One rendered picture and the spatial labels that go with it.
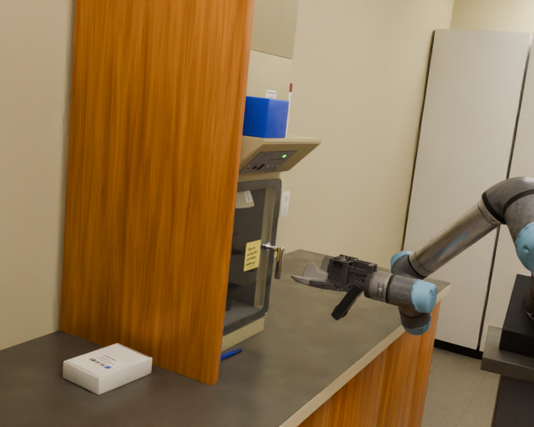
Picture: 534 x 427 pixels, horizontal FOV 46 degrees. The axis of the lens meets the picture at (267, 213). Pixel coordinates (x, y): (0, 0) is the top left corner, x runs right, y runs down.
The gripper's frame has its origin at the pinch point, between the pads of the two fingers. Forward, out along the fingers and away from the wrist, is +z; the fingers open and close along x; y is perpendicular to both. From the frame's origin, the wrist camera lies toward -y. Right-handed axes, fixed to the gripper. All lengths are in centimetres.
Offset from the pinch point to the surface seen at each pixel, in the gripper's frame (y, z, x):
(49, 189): 17, 56, 37
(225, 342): -18.3, 12.7, 15.1
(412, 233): -36, 49, -284
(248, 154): 32.6, 4.6, 26.6
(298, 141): 35.8, 1.2, 8.7
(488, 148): 29, 7, -284
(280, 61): 55, 13, 2
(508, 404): -35, -53, -40
